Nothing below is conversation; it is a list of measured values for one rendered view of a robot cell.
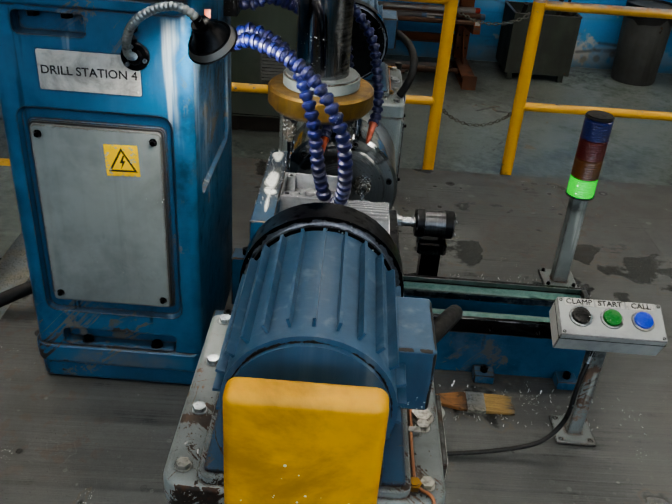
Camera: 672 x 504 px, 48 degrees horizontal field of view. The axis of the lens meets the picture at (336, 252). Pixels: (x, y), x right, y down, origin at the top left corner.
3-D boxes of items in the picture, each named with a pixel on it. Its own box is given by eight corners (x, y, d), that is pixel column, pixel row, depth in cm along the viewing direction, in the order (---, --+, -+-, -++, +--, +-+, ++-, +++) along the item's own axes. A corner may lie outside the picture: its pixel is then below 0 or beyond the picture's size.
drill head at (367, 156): (274, 254, 159) (277, 145, 146) (292, 173, 194) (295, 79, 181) (391, 263, 158) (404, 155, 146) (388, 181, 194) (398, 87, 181)
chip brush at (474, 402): (404, 407, 137) (404, 403, 137) (403, 388, 142) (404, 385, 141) (515, 416, 137) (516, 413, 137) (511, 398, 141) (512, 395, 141)
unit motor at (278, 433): (199, 690, 77) (183, 375, 56) (246, 454, 106) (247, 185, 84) (447, 710, 77) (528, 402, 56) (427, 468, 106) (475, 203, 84)
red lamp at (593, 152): (578, 161, 160) (583, 142, 158) (572, 150, 165) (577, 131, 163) (606, 164, 160) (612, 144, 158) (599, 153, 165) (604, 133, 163)
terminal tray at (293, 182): (278, 232, 135) (279, 196, 131) (284, 205, 144) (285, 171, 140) (344, 237, 135) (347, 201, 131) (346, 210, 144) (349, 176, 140)
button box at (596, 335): (551, 348, 122) (561, 333, 117) (547, 310, 126) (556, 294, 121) (656, 357, 122) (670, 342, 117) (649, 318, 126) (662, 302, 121)
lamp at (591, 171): (574, 180, 162) (578, 161, 160) (567, 169, 168) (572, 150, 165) (601, 183, 162) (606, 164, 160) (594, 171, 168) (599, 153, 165)
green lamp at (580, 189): (569, 199, 165) (574, 180, 162) (563, 187, 170) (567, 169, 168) (596, 201, 165) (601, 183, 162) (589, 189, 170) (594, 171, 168)
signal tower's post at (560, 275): (544, 288, 176) (586, 119, 154) (537, 270, 182) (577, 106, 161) (577, 290, 176) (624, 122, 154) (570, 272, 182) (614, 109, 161)
